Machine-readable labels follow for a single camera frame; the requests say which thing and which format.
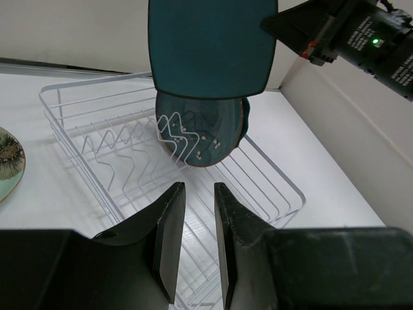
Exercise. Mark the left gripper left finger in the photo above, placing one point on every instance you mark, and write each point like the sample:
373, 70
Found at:
143, 251

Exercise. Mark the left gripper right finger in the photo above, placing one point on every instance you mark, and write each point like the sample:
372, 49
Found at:
244, 261

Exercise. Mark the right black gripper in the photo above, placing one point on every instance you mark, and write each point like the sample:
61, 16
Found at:
353, 30

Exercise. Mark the smooth teal round plate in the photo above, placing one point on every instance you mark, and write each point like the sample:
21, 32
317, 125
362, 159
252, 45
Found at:
200, 133

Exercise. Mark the scalloped teal round plate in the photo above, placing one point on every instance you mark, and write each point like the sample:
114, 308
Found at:
246, 114

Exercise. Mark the teal square plate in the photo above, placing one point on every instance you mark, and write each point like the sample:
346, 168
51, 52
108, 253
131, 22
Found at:
210, 49

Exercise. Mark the mint floral round plate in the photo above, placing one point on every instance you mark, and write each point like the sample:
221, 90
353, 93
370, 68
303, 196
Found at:
13, 163

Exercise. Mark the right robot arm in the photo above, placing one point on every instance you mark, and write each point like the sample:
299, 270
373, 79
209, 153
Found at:
399, 51

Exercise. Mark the white wire dish rack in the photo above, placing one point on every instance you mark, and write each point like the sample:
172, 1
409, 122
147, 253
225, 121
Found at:
108, 129

